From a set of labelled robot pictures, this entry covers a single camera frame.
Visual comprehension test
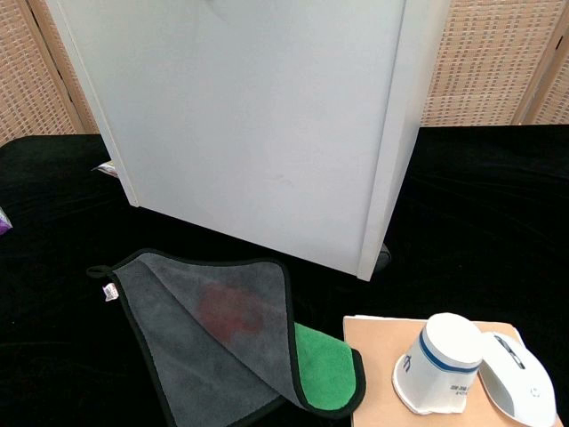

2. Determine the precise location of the small white pink packet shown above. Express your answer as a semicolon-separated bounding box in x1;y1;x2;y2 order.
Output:
92;159;120;178

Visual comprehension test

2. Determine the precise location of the grey and green cloth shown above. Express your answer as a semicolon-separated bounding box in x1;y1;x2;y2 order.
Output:
85;247;367;427

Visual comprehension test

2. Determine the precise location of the woven rattan folding screen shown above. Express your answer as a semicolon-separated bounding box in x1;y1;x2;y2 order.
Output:
0;0;569;148

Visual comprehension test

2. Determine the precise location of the tan mouse pad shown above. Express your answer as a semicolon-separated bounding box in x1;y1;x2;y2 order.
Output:
342;315;562;427

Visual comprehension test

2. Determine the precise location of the white computer mouse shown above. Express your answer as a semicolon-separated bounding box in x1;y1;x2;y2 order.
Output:
477;331;558;427

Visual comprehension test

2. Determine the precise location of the white paper cup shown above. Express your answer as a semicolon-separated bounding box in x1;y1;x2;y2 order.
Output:
391;312;483;416

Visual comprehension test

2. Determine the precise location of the large white box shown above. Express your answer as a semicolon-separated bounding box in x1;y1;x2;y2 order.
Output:
44;0;452;282

